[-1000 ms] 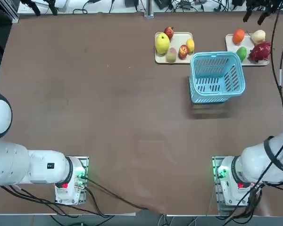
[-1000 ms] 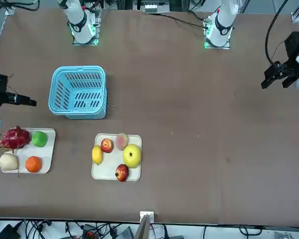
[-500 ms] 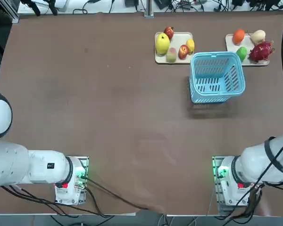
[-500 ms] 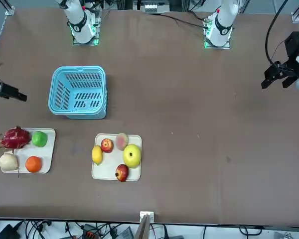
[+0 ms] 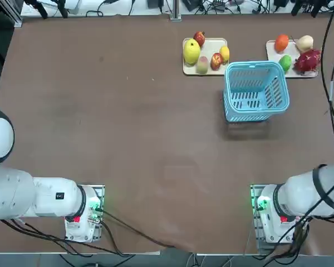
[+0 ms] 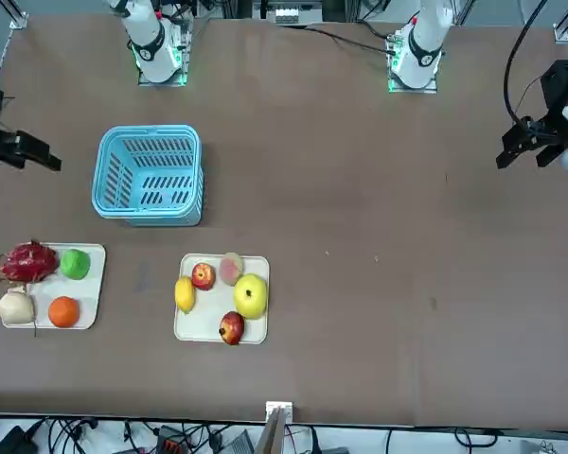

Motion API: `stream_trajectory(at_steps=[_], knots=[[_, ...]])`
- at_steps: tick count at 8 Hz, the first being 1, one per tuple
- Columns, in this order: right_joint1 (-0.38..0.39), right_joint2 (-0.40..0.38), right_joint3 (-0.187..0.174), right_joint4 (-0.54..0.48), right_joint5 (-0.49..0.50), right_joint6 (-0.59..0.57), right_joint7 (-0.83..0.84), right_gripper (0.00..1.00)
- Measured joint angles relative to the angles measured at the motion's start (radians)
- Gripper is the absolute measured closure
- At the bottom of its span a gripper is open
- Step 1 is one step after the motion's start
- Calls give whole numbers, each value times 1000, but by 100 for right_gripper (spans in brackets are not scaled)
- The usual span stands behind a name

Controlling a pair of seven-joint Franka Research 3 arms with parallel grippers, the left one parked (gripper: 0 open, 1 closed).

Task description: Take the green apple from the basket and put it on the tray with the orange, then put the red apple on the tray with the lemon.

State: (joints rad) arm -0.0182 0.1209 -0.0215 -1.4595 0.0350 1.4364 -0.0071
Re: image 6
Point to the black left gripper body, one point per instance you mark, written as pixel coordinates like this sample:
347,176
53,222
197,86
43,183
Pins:
556,90

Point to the green apple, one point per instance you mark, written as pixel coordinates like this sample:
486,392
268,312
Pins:
75,264

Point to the red apple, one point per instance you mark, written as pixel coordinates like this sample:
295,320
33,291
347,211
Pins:
202,275

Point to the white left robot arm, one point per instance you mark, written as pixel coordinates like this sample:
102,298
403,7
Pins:
423,42

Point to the light blue plastic basket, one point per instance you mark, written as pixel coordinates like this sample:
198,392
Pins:
170,220

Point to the beige plastic tray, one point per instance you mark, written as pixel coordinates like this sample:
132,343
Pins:
208,321
92,293

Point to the orange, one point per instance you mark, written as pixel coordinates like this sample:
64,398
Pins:
64,312

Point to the yellow lemon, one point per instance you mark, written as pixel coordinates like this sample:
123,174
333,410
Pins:
184,295

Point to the red dragon fruit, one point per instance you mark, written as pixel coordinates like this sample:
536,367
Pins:
28,262

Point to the pale round pear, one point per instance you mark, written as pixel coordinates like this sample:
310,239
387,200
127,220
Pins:
16,308

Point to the pink peach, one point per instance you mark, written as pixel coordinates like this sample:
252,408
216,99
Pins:
231,269

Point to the large yellow-green fruit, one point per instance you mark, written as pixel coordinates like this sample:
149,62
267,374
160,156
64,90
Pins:
251,295

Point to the red pomegranate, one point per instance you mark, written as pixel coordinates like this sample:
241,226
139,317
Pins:
232,328

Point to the dark grey box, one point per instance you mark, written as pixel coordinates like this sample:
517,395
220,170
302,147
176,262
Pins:
14,442

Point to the black orange electronic device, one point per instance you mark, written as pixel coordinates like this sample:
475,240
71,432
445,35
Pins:
170,444

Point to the black ribbed power adapter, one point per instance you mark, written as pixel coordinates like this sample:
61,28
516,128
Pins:
239,444

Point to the aluminium corner bracket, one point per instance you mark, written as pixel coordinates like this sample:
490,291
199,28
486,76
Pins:
562,33
19,21

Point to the aluminium frame post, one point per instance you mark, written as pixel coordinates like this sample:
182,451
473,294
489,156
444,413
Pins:
277,425

